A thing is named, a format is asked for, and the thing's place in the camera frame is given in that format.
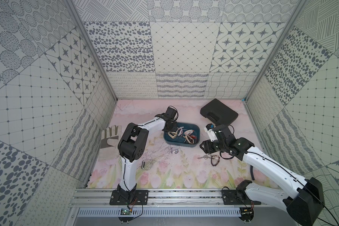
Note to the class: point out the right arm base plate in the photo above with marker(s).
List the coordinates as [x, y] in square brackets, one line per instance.
[237, 196]

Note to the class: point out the black plastic case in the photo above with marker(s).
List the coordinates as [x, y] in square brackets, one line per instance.
[218, 113]

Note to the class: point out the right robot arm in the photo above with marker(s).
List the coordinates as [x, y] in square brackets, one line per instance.
[301, 198]

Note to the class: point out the blue handled pliers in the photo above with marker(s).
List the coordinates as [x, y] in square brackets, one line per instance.
[252, 173]

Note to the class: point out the grey work glove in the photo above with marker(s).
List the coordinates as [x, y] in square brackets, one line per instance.
[109, 143]

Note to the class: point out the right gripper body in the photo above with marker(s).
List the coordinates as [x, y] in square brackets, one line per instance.
[215, 146]

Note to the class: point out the beige watch pair front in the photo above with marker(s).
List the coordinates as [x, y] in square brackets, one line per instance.
[172, 134]

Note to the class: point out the dark brown gold watch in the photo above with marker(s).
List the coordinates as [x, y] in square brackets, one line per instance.
[215, 159]

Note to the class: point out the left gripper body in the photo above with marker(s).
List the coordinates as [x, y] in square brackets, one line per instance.
[172, 125]

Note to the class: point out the orange white watch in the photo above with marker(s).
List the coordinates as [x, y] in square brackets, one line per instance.
[188, 132]

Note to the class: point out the cream watch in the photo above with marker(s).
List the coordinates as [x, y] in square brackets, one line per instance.
[190, 139]

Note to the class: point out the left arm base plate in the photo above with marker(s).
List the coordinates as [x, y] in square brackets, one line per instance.
[121, 196]

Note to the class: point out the teal storage box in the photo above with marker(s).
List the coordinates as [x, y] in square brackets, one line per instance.
[180, 140]

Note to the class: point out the pink white watch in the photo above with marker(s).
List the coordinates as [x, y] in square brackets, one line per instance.
[180, 131]

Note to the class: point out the aluminium mounting rail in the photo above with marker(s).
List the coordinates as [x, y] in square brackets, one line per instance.
[157, 197]

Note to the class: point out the purple white watch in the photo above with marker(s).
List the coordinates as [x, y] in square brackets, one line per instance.
[174, 150]

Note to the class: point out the patterned white black watch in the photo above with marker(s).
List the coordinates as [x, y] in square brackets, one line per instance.
[147, 165]

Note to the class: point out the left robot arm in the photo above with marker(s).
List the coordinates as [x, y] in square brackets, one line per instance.
[133, 142]

